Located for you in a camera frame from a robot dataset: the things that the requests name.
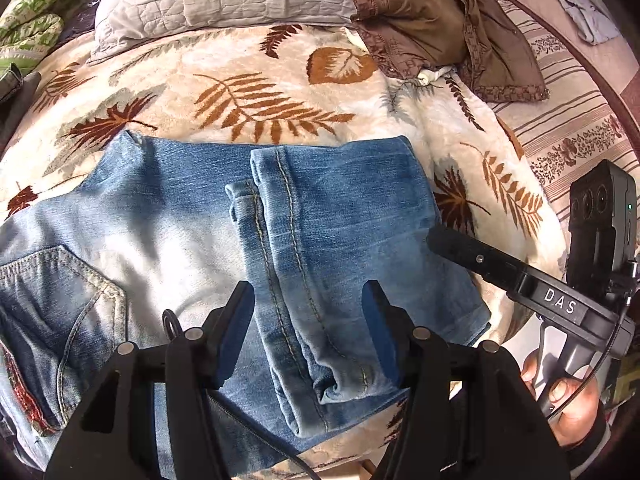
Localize cream leaf-pattern fleece blanket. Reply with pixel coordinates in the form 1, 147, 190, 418
1, 27, 565, 479

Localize right hand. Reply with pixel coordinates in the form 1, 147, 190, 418
548, 377, 600, 448

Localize black cable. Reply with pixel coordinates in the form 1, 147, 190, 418
162, 308, 321, 480

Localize dark red bed frame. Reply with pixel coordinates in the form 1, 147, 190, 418
518, 0, 639, 118

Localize green white patterned cloth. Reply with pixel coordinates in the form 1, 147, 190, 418
1, 0, 91, 75

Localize striped floral bedsheet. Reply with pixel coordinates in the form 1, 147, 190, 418
491, 0, 639, 231

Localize light blue denim jeans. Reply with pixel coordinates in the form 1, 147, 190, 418
1, 131, 490, 474

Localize brown satin embroidered garment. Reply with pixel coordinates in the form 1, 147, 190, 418
350, 0, 549, 103

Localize pale cloth on headboard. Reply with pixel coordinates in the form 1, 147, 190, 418
558, 0, 620, 46

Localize white cloth under garment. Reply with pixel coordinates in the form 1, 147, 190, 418
416, 66, 456, 86

